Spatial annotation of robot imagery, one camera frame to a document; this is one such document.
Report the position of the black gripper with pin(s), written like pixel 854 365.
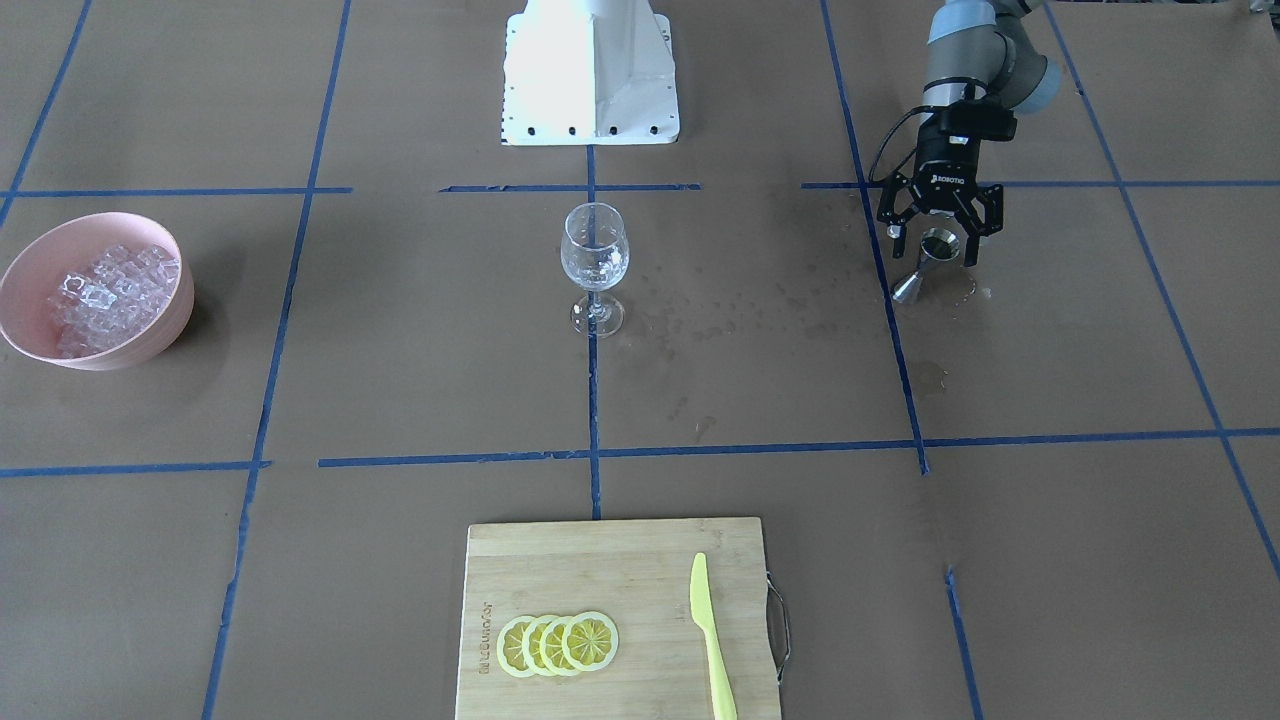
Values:
pixel 941 163

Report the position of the steel jigger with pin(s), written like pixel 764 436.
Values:
pixel 937 247

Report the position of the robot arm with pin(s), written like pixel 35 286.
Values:
pixel 983 73

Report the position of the clear wine glass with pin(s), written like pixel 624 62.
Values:
pixel 594 254

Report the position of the clear ice cubes pile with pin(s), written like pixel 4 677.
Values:
pixel 112 299

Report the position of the yellow plastic knife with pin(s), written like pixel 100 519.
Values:
pixel 702 613

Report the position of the lemon slice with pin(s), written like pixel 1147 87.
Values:
pixel 531 645
pixel 593 641
pixel 551 647
pixel 511 654

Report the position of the pink bowl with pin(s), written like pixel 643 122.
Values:
pixel 37 270

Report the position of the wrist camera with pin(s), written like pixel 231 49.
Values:
pixel 981 119

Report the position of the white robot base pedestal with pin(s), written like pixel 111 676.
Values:
pixel 579 73

